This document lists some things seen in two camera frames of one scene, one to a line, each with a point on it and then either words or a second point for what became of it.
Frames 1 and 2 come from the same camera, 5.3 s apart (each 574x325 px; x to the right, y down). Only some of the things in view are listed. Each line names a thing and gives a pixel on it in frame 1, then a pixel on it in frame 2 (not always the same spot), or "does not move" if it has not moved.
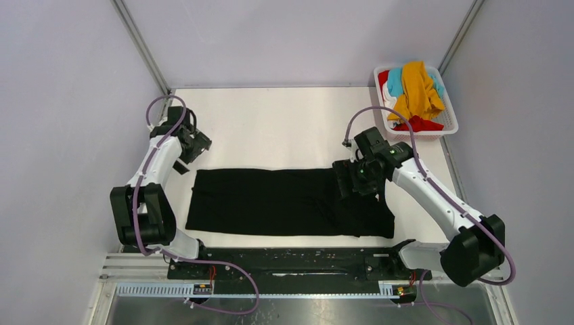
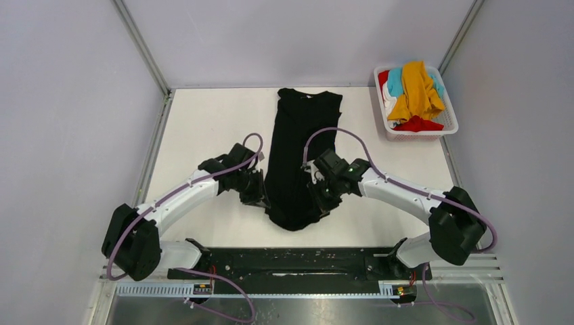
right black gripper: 346,168 → 323,206
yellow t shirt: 419,98 does not move
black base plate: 300,265 does not move
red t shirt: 417,123 does not move
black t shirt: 299,202 → 304,126
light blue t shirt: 394,82 does not move
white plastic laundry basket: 447,117 does not move
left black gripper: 200,143 → 258,196
